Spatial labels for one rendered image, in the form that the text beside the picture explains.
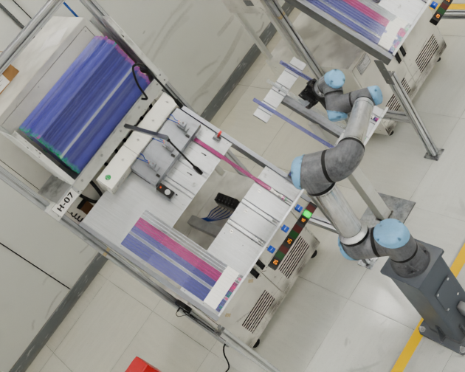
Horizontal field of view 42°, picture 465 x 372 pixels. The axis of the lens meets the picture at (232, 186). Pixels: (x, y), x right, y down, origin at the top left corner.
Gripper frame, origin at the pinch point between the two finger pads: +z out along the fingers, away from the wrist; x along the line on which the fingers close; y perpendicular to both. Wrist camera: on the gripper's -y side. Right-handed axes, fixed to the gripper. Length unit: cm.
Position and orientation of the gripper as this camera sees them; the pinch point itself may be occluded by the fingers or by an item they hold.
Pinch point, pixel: (308, 104)
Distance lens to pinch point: 274.2
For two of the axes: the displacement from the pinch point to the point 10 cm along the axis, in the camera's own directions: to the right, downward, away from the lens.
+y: -8.0, -5.9, -1.2
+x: -5.5, 8.0, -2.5
